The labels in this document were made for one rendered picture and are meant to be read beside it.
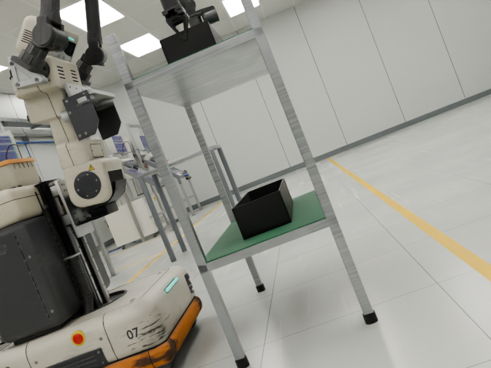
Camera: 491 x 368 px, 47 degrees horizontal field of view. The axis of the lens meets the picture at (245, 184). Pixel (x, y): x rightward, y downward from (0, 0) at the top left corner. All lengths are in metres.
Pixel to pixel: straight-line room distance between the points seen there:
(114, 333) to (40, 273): 0.34
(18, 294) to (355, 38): 9.91
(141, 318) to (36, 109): 0.87
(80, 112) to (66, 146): 0.14
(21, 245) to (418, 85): 10.02
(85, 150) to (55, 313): 0.59
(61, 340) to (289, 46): 9.75
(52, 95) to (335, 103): 9.35
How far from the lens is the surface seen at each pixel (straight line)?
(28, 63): 2.09
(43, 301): 2.12
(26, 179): 2.36
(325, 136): 11.24
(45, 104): 2.25
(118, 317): 2.01
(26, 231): 2.11
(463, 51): 11.77
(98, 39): 2.48
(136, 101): 1.75
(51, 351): 2.12
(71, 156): 2.17
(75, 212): 2.27
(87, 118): 2.13
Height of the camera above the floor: 0.60
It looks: 3 degrees down
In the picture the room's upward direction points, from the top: 22 degrees counter-clockwise
